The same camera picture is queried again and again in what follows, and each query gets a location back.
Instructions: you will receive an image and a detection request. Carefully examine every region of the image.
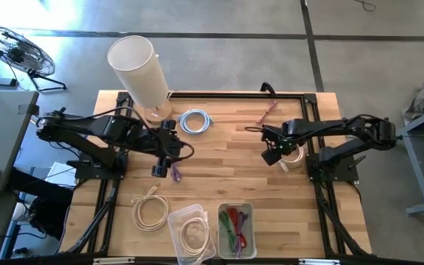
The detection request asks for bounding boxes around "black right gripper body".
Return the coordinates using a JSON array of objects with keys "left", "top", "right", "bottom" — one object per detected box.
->
[{"left": 275, "top": 120, "right": 304, "bottom": 154}]

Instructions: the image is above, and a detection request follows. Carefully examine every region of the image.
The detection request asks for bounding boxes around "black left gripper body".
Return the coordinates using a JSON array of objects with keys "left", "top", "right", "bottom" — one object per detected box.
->
[{"left": 149, "top": 129, "right": 184, "bottom": 166}]

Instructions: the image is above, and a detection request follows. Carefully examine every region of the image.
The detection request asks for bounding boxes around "cream cable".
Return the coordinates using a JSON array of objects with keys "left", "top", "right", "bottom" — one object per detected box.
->
[
  {"left": 180, "top": 211, "right": 212, "bottom": 258},
  {"left": 130, "top": 185, "right": 171, "bottom": 233}
]

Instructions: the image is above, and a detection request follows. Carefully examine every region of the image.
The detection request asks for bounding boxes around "red cable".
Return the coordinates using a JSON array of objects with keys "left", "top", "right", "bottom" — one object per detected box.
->
[{"left": 226, "top": 206, "right": 249, "bottom": 250}]

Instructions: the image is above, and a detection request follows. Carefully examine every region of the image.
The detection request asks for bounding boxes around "black clamp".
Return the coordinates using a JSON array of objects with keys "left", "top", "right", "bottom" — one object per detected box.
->
[{"left": 259, "top": 81, "right": 278, "bottom": 97}]

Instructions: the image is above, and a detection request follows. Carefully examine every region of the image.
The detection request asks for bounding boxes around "clear plastic container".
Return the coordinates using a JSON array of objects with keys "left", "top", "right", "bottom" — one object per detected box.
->
[{"left": 166, "top": 203, "right": 217, "bottom": 265}]

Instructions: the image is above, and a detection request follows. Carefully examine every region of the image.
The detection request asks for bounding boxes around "white cylinder table lamp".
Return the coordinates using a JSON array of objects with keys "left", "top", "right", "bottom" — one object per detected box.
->
[{"left": 107, "top": 35, "right": 174, "bottom": 125}]

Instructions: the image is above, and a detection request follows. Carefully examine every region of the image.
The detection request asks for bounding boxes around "white plastic bin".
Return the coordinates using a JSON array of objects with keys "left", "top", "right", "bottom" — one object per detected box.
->
[{"left": 217, "top": 201, "right": 258, "bottom": 260}]

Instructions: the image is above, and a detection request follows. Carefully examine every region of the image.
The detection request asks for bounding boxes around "white paper sheet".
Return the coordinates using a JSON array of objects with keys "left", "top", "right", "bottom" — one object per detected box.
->
[{"left": 44, "top": 161, "right": 79, "bottom": 188}]

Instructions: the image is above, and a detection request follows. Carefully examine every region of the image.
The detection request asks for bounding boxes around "black bag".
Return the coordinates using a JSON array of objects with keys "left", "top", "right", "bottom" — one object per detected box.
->
[{"left": 11, "top": 167, "right": 75, "bottom": 240}]

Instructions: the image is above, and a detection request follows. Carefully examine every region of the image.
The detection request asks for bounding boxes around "white cup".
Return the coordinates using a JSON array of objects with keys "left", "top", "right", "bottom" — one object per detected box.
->
[{"left": 13, "top": 202, "right": 31, "bottom": 222}]

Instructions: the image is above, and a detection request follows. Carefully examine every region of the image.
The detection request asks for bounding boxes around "black floor fan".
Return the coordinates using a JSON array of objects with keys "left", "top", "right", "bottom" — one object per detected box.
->
[{"left": 0, "top": 24, "right": 68, "bottom": 92}]

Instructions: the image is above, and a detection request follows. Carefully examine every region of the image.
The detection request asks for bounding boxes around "purple cable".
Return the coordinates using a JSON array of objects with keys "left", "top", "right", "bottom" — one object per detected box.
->
[
  {"left": 232, "top": 211, "right": 250, "bottom": 258},
  {"left": 170, "top": 161, "right": 183, "bottom": 183}
]

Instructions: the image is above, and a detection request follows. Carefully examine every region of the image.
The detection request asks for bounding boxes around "light blue coiled cable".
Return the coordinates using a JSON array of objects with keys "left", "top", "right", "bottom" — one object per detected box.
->
[{"left": 177, "top": 108, "right": 215, "bottom": 135}]

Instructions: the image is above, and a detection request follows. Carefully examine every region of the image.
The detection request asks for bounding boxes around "pink cable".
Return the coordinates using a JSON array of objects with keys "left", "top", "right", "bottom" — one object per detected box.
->
[{"left": 255, "top": 99, "right": 279, "bottom": 125}]

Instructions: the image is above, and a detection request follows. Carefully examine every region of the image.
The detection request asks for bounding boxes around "white coiled cable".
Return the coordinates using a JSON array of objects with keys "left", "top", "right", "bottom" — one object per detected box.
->
[{"left": 278, "top": 144, "right": 305, "bottom": 173}]

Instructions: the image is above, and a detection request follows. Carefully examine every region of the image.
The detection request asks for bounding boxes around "black aluminium table frame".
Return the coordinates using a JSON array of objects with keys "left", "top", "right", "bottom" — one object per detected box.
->
[{"left": 64, "top": 91, "right": 373, "bottom": 258}]

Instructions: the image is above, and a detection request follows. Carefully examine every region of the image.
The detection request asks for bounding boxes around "green cable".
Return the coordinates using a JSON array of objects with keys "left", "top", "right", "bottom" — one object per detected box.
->
[{"left": 218, "top": 210, "right": 237, "bottom": 248}]

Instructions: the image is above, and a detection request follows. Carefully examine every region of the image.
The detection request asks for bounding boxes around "white mounting bracket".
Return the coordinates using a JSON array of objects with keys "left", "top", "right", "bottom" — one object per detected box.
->
[
  {"left": 299, "top": 258, "right": 341, "bottom": 265},
  {"left": 93, "top": 256, "right": 135, "bottom": 265}
]

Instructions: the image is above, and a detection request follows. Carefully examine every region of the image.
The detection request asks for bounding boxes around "grey metal frame table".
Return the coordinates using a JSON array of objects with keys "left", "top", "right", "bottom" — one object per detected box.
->
[{"left": 397, "top": 101, "right": 424, "bottom": 216}]

